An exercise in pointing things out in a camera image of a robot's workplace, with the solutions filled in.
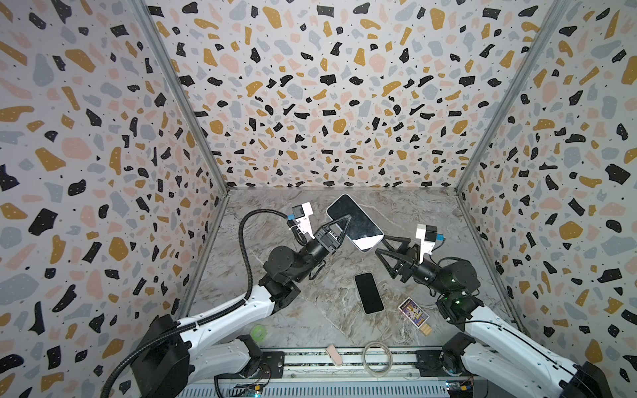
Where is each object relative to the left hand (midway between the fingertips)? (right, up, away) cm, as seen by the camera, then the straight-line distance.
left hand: (353, 220), depth 58 cm
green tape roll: (-29, -37, +21) cm, 52 cm away
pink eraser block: (-4, -42, +16) cm, 45 cm away
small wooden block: (+25, -36, +22) cm, 49 cm away
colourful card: (+23, -32, +25) cm, 46 cm away
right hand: (+8, -8, +4) cm, 12 cm away
